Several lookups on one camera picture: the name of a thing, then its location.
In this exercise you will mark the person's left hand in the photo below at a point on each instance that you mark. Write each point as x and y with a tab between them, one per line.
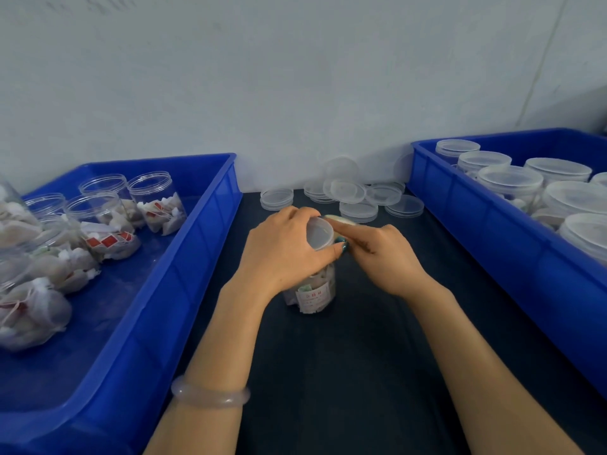
275	251

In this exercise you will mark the person's right hand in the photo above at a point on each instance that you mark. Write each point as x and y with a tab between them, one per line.
391	262

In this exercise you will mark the person's left thumb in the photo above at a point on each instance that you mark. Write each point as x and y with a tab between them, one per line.
327	255

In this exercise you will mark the person's right fingers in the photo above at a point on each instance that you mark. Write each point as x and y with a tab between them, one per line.
363	234

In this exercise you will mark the clear plastic tea jar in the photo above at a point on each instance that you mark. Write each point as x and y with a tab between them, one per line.
320	234

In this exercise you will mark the white tea bag sachet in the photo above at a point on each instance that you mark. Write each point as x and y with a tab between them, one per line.
339	219

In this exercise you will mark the person's right forearm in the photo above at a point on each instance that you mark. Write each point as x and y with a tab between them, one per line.
479	374

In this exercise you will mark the person's left forearm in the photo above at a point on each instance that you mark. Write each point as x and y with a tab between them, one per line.
223	364

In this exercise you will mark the bundle of paper tea bags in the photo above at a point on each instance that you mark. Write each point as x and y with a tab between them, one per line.
313	293

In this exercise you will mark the pile of clear round lids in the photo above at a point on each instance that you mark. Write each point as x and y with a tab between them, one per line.
348	191

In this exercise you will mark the blue plastic bin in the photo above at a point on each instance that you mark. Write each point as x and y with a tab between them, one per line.
512	260
142	326

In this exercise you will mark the cluster of lidded filled jars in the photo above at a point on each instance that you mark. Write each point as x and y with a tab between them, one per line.
510	180

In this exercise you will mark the cluster of open filled jars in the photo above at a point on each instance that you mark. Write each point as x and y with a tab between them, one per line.
102	232

